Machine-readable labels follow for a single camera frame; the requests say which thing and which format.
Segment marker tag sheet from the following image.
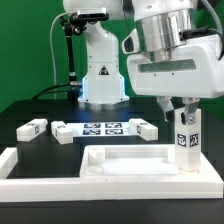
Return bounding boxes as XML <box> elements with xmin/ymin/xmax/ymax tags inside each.
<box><xmin>67</xmin><ymin>122</ymin><xmax>132</xmax><ymax>137</ymax></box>

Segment white U-shaped frame fence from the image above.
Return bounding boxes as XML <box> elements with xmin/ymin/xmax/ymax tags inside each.
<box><xmin>0</xmin><ymin>148</ymin><xmax>224</xmax><ymax>202</ymax></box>

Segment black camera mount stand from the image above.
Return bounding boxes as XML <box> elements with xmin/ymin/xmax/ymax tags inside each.
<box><xmin>60</xmin><ymin>16</ymin><xmax>86</xmax><ymax>102</ymax></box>

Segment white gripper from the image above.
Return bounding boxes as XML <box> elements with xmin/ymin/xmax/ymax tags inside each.
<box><xmin>127</xmin><ymin>35</ymin><xmax>224</xmax><ymax>125</ymax></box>

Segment white desk top tray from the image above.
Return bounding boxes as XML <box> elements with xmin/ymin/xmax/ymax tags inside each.
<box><xmin>80</xmin><ymin>144</ymin><xmax>222</xmax><ymax>183</ymax></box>

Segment grey white cable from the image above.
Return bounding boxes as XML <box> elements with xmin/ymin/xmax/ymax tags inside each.
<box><xmin>49</xmin><ymin>11</ymin><xmax>78</xmax><ymax>90</ymax></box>

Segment camera on stand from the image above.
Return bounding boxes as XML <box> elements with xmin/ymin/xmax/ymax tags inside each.
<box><xmin>77</xmin><ymin>8</ymin><xmax>109</xmax><ymax>21</ymax></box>

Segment black cables on table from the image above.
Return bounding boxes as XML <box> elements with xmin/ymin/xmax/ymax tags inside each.
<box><xmin>31</xmin><ymin>83</ymin><xmax>83</xmax><ymax>101</ymax></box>

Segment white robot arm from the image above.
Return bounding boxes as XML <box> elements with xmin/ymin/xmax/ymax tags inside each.
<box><xmin>63</xmin><ymin>0</ymin><xmax>224</xmax><ymax>125</ymax></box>

